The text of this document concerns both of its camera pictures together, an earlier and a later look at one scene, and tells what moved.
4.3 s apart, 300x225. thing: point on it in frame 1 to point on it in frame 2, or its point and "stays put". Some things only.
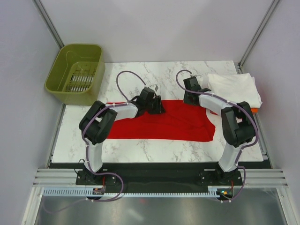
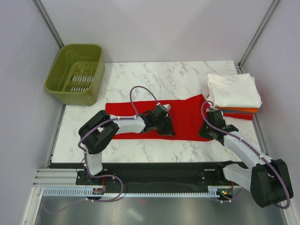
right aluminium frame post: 270,11 stays put
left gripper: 159,108 to 169,131
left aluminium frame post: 47,19 stays put
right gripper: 185,99 to 202,134
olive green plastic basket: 76,75 stays put
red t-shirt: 181,122 stays put
